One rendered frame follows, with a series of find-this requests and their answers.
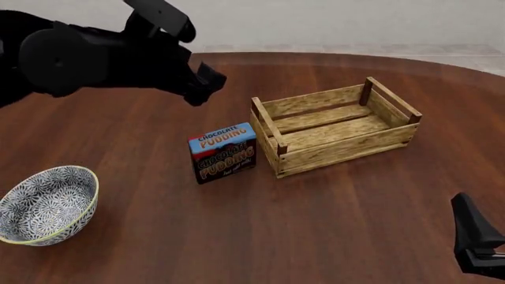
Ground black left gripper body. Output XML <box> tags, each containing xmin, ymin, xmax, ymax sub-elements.
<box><xmin>159</xmin><ymin>40</ymin><xmax>203</xmax><ymax>100</ymax></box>

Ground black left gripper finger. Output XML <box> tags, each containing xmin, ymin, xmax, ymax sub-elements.
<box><xmin>196</xmin><ymin>59</ymin><xmax>228</xmax><ymax>93</ymax></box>
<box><xmin>181</xmin><ymin>85</ymin><xmax>216</xmax><ymax>108</ymax></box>

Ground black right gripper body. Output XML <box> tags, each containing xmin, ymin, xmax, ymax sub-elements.
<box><xmin>453</xmin><ymin>242</ymin><xmax>505</xmax><ymax>279</ymax></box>

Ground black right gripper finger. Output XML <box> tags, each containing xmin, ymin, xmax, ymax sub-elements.
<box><xmin>451</xmin><ymin>192</ymin><xmax>505</xmax><ymax>249</ymax></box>

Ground chocolate pudding box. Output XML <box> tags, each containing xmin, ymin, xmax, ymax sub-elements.
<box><xmin>187</xmin><ymin>121</ymin><xmax>258</xmax><ymax>185</ymax></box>

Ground wooden slat tray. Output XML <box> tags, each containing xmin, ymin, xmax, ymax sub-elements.
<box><xmin>250</xmin><ymin>76</ymin><xmax>423</xmax><ymax>179</ymax></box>

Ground flat plate on black stalk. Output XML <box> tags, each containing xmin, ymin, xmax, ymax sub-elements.
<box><xmin>122</xmin><ymin>0</ymin><xmax>197</xmax><ymax>43</ymax></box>

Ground blue white patterned bowl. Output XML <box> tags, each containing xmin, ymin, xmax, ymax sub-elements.
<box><xmin>0</xmin><ymin>165</ymin><xmax>100</xmax><ymax>247</ymax></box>

